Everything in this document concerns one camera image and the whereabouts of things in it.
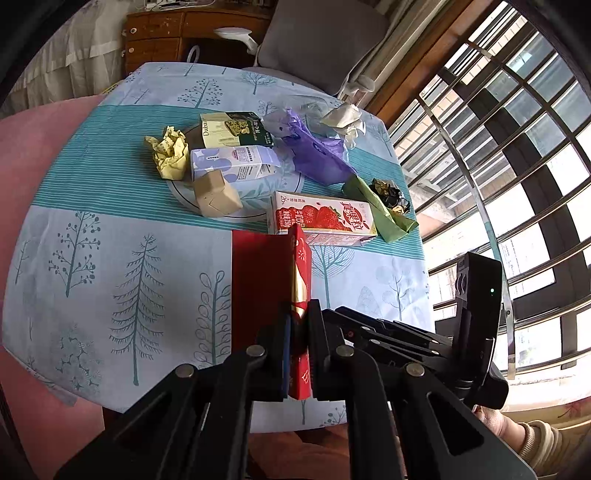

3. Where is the tree-print tablecloth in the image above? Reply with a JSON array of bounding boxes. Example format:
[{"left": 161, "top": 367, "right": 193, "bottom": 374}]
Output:
[{"left": 2, "top": 62, "right": 437, "bottom": 432}]

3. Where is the white crumpled tissue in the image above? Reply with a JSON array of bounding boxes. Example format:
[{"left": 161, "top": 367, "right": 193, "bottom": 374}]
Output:
[{"left": 320, "top": 102, "right": 366, "bottom": 149}]

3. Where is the window with metal grille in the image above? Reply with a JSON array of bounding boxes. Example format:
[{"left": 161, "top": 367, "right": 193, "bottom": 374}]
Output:
[{"left": 369, "top": 0, "right": 591, "bottom": 384}]

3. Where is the white desk lamp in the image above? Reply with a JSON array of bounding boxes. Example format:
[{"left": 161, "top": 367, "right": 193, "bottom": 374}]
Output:
[{"left": 187, "top": 27, "right": 262, "bottom": 65}]

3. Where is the green paper wrapper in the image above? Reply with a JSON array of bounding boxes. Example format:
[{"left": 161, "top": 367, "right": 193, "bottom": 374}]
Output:
[{"left": 342, "top": 174, "right": 419, "bottom": 242}]

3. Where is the beige crumpled paper box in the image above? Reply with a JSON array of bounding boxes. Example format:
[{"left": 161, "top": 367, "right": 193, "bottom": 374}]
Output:
[{"left": 193, "top": 170, "right": 243, "bottom": 217}]

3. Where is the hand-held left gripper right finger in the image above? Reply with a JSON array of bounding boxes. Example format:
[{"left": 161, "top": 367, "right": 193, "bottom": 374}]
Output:
[{"left": 307, "top": 299, "right": 536, "bottom": 480}]

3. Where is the green chocolate box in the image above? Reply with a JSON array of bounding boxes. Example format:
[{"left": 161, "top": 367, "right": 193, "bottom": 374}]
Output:
[{"left": 199, "top": 112, "right": 275, "bottom": 149}]

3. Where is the round white tray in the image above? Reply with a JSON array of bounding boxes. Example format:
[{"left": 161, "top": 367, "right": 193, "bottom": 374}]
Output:
[{"left": 168, "top": 124, "right": 305, "bottom": 222}]

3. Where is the black and gold crumpled wrapper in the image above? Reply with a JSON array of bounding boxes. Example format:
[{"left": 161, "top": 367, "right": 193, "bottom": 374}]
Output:
[{"left": 369, "top": 178, "right": 411, "bottom": 215}]

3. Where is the white and purple carton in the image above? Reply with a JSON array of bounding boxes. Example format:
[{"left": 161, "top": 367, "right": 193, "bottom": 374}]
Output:
[{"left": 190, "top": 145, "right": 282, "bottom": 183}]

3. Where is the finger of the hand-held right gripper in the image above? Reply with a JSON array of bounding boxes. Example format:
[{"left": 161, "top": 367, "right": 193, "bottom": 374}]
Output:
[
  {"left": 322, "top": 309, "right": 450, "bottom": 376},
  {"left": 335, "top": 305, "right": 455, "bottom": 352}
]

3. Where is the yellow crumpled paper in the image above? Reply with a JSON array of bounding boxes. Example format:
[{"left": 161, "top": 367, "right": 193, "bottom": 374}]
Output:
[{"left": 144, "top": 126, "right": 191, "bottom": 181}]

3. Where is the red gift packet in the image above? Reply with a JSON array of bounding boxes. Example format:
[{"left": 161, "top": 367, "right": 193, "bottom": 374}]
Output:
[{"left": 231, "top": 224, "right": 315, "bottom": 401}]

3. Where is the grey chair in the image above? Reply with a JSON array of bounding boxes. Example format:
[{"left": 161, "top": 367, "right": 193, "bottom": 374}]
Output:
[{"left": 240, "top": 0, "right": 393, "bottom": 99}]

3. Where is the strawberry milk carton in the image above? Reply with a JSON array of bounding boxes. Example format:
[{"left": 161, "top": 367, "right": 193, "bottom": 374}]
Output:
[{"left": 268, "top": 191, "right": 378, "bottom": 247}]

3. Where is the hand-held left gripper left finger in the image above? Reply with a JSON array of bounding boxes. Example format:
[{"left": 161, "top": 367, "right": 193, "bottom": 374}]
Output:
[{"left": 55, "top": 300, "right": 297, "bottom": 480}]

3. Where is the person's right hand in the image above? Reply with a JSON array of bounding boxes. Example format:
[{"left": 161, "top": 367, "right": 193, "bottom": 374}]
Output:
[{"left": 473, "top": 405, "right": 528, "bottom": 450}]

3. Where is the purple plastic wrapper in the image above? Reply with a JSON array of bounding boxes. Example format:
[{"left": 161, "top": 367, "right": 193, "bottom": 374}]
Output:
[{"left": 262, "top": 108, "right": 358, "bottom": 185}]

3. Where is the wooden dresser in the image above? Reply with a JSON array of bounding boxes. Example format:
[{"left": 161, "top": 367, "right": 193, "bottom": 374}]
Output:
[{"left": 124, "top": 7, "right": 273, "bottom": 77}]

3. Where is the white lace curtain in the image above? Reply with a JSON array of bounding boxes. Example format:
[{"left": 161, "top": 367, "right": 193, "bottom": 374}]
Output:
[{"left": 9, "top": 0, "right": 134, "bottom": 107}]

